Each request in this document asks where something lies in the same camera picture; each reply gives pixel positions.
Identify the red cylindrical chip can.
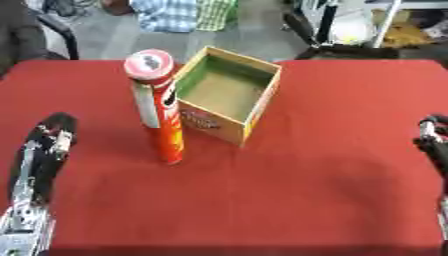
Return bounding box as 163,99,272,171
122,48,188,166

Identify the black chair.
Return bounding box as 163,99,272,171
0,0,81,78

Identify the tan cardboard box green inside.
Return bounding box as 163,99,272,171
171,45,284,148

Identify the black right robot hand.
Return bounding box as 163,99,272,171
411,113,448,178

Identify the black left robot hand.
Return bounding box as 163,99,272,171
7,112,79,207

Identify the white metal shelf frame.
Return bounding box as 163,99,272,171
362,0,448,49

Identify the black tripod stand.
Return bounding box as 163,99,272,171
281,0,448,61

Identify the person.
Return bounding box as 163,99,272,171
99,0,242,34

